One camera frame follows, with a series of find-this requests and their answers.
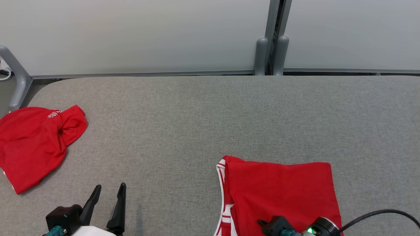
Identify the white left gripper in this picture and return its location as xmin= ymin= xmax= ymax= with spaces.
xmin=71 ymin=183 xmax=127 ymax=236

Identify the red white striped jersey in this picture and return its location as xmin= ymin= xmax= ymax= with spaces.
xmin=215 ymin=155 xmax=344 ymax=236

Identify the crumpled red printed garment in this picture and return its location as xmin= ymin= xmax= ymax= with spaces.
xmin=0 ymin=105 xmax=88 ymax=195

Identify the grey partition end leg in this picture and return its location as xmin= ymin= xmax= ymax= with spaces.
xmin=0 ymin=45 xmax=33 ymax=112

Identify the white partition panel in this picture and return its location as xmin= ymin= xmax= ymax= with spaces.
xmin=284 ymin=0 xmax=420 ymax=73
xmin=0 ymin=0 xmax=271 ymax=79

